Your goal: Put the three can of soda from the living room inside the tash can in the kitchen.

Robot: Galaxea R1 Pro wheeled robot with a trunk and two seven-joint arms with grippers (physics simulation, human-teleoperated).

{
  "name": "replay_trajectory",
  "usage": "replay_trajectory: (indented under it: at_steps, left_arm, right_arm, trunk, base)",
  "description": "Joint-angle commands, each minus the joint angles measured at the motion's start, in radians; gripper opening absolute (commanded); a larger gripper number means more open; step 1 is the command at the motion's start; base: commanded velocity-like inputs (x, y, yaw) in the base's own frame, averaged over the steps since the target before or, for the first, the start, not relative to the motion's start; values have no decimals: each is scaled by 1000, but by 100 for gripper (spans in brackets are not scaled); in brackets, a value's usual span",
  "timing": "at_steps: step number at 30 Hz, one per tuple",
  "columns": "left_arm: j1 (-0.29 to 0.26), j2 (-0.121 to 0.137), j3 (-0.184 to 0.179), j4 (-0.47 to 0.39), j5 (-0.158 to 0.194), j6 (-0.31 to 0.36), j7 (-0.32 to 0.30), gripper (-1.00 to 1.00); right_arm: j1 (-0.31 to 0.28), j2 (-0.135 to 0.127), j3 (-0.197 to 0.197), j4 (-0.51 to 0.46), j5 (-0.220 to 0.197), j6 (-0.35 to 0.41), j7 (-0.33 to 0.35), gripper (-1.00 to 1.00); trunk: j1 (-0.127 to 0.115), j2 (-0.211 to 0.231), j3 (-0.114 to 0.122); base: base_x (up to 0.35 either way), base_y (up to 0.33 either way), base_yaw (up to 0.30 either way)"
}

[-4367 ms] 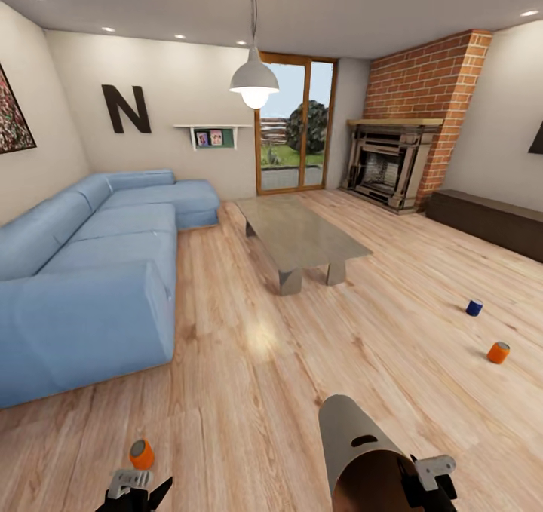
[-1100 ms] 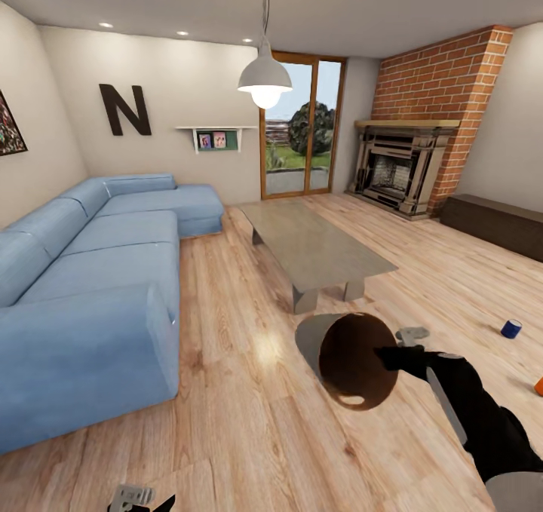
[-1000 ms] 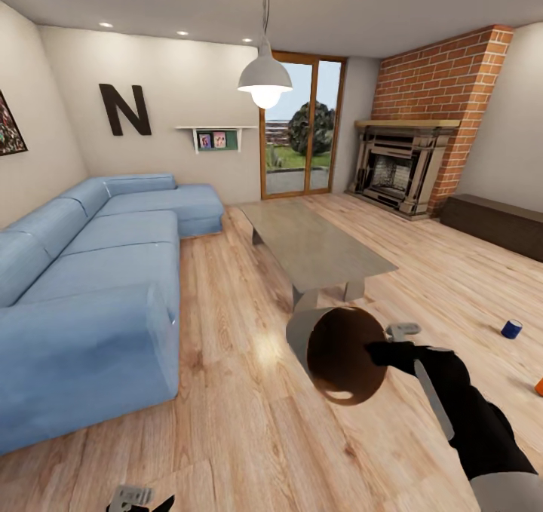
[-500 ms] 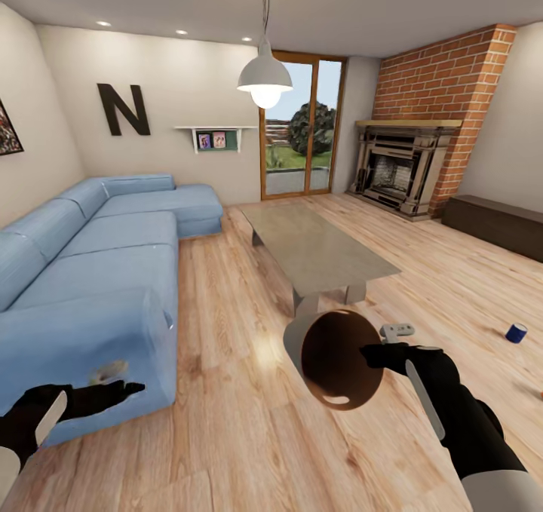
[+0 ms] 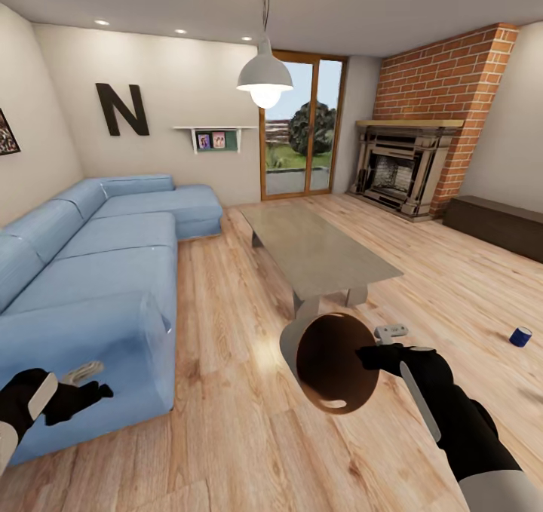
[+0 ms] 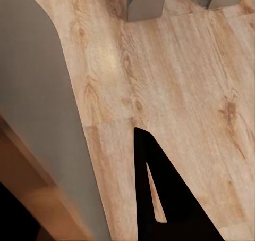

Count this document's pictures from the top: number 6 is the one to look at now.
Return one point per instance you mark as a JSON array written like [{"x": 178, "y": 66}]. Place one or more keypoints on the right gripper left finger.
[{"x": 16, "y": 223}]

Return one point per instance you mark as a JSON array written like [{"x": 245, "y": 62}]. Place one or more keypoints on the trash can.
[{"x": 44, "y": 158}]

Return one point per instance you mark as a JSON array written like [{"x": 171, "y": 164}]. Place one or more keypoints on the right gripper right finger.
[{"x": 186, "y": 219}]

